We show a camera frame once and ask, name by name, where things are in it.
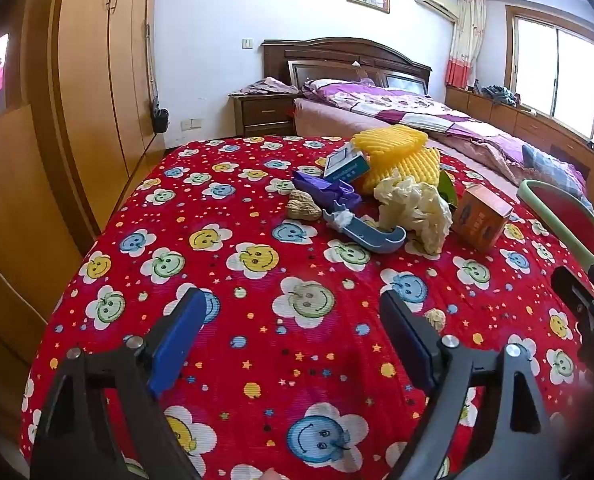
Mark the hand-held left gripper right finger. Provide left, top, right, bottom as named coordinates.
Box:
left=379, top=289, right=570, bottom=480

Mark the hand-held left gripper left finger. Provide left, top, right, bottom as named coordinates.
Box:
left=29, top=287, right=208, bottom=480

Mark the green rimmed red trash bin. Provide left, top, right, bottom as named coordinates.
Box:
left=517, top=179, right=594, bottom=268

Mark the blue plastic holder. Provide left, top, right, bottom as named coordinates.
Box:
left=323, top=200, right=408, bottom=257

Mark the orange cardboard box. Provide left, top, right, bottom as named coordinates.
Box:
left=452, top=183, right=514, bottom=252

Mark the white tissue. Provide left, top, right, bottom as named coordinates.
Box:
left=374, top=170, right=454, bottom=256

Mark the yellow foam fruit net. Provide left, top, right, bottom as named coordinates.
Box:
left=359, top=147, right=442, bottom=196
left=352, top=125, right=430, bottom=163

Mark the purple plastic wrapper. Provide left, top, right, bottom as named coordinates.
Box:
left=292, top=170, right=362, bottom=208

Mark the blue and white carton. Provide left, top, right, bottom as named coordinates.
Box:
left=323, top=141, right=372, bottom=183

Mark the red flower printed blanket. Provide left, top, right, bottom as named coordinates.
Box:
left=19, top=135, right=594, bottom=480

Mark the blue plaid cloth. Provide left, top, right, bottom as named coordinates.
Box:
left=522, top=144, right=594, bottom=211

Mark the long wooden window cabinet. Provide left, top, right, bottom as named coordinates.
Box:
left=444, top=85, right=594, bottom=261

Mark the blue grey clothes pile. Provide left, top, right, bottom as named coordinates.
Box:
left=481, top=84, right=518, bottom=107

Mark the wooden framed window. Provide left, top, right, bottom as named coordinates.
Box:
left=504, top=4, right=594, bottom=148

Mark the black hanging charger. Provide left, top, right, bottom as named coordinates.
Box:
left=153, top=100, right=171, bottom=134

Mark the dark wooden bed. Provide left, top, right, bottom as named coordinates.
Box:
left=262, top=37, right=592, bottom=201

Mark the purple patchwork quilt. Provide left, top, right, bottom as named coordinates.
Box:
left=302, top=80, right=532, bottom=161

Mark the dark wooden nightstand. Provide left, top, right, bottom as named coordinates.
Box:
left=233, top=92, right=300, bottom=138

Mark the pink striped pillow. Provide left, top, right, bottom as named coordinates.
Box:
left=308, top=78, right=358, bottom=93

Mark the pink clothes pile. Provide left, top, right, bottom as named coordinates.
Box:
left=228, top=76, right=300, bottom=97

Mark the light wooden wardrobe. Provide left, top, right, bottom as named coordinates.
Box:
left=0, top=0, right=165, bottom=361

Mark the floral curtain with red hem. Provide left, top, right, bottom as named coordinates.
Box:
left=444, top=0, right=486, bottom=88

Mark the white air conditioner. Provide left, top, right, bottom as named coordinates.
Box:
left=413, top=0, right=458, bottom=23

